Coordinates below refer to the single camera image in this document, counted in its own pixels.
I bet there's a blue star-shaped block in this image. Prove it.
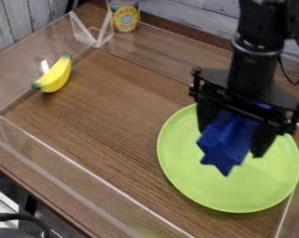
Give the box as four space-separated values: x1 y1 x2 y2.
197 109 262 177

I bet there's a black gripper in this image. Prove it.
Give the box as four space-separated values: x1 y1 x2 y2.
187 67 299 158

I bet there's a black cable bottom left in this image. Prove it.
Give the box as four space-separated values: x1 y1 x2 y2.
0 212 53 238

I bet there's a yellow blue labelled can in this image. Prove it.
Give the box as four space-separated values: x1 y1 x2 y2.
106 0 139 33

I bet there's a clear acrylic corner bracket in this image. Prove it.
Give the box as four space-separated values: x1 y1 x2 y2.
69 11 114 48

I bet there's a yellow toy banana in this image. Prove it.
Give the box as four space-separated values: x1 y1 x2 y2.
30 54 71 93

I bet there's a clear acrylic front wall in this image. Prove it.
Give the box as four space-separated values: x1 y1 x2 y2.
0 113 194 238

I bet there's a green round plate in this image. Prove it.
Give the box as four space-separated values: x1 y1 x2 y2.
157 104 299 213

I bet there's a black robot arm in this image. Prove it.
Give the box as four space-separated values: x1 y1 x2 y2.
187 0 299 157

